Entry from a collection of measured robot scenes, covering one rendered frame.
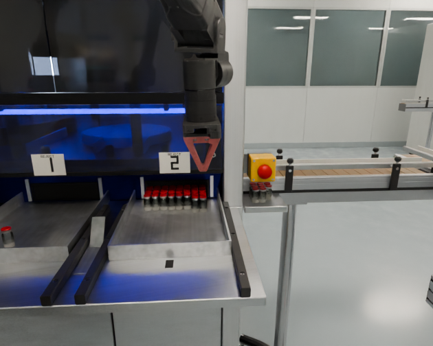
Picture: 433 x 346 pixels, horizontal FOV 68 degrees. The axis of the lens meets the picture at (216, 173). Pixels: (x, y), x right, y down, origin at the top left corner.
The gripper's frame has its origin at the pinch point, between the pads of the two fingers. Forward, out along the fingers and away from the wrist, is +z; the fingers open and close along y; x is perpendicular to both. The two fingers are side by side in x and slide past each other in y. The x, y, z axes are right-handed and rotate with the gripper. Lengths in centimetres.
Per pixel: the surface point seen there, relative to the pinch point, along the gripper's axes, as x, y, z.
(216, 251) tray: -2.3, 0.8, 19.5
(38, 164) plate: 44, 27, 6
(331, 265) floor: -87, 125, 114
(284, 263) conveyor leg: -29, 41, 52
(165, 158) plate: 10.1, 27.0, 5.8
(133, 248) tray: 15.1, 0.5, 17.4
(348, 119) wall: -260, 487, 79
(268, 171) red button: -18.1, 23.7, 9.7
